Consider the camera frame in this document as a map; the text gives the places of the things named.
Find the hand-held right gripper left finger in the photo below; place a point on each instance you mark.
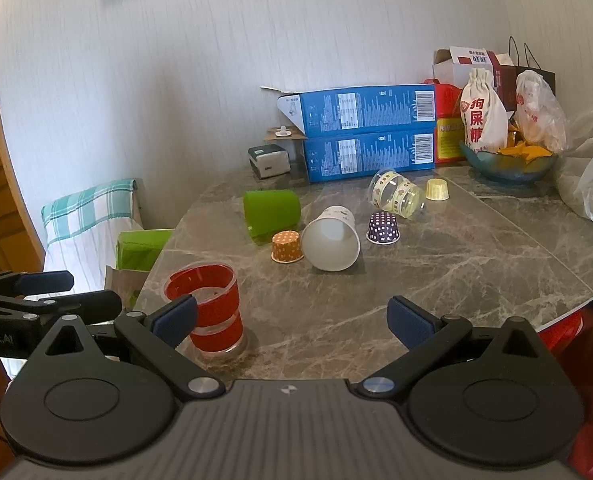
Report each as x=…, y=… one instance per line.
x=175, y=319

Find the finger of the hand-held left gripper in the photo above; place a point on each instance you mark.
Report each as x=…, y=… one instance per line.
x=86, y=306
x=44, y=282

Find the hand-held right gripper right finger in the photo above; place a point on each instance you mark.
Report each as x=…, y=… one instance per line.
x=410, y=322

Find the red clear plastic cup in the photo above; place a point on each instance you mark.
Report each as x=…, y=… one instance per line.
x=217, y=310

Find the purple dotted small cup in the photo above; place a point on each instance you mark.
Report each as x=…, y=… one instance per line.
x=382, y=229

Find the white paper cup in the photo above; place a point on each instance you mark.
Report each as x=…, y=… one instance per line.
x=329, y=240

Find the clear printed plastic cup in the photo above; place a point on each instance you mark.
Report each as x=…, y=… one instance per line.
x=396, y=192

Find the orange dotted small cup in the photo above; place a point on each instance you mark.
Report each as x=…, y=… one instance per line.
x=286, y=249

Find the yellow small cup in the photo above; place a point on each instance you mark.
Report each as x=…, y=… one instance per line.
x=437, y=190

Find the green plastic cup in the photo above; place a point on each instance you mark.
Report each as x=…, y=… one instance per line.
x=271, y=212

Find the brown paper bag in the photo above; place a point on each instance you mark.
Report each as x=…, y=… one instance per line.
x=126, y=285

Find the chair with checked cloth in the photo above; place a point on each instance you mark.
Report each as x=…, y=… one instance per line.
x=84, y=225

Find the green packet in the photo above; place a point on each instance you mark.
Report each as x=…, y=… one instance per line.
x=139, y=250

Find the blue cardboard box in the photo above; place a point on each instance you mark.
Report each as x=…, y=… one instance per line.
x=361, y=110
x=366, y=157

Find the blue glass bowl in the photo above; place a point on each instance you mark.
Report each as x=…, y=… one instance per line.
x=506, y=167

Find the black and white device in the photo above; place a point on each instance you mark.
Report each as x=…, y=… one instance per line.
x=270, y=161

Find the red canister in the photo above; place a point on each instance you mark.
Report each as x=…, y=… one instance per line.
x=446, y=130

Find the orange snack packets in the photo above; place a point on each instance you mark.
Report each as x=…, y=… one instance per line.
x=524, y=151

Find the white plastic cap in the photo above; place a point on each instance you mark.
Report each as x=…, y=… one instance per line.
x=282, y=131

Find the brown cardboard piece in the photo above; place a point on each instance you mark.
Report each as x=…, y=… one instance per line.
x=299, y=136

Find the clear red-printed plastic bag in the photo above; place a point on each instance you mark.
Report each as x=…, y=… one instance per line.
x=539, y=110

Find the dark red box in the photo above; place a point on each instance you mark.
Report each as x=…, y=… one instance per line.
x=502, y=77

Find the white and red carton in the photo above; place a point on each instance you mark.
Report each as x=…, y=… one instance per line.
x=464, y=57

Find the dark paper bag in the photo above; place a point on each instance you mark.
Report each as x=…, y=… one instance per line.
x=544, y=77

